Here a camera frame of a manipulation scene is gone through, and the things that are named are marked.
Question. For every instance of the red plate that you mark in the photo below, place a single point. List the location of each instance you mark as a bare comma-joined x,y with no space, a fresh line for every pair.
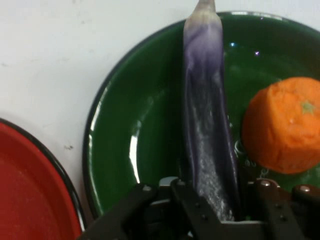
30,190

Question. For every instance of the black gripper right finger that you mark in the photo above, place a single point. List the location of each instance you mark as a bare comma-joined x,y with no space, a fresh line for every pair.
282,212

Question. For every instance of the orange mandarin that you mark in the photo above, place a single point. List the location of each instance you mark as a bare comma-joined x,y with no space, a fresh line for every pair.
285,130

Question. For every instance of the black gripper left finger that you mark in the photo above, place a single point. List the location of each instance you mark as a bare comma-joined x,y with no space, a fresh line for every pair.
150,215

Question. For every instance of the purple eggplant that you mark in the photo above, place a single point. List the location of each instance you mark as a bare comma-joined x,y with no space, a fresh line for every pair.
207,112

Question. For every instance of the green plate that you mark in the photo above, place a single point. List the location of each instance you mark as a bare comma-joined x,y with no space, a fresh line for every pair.
150,112

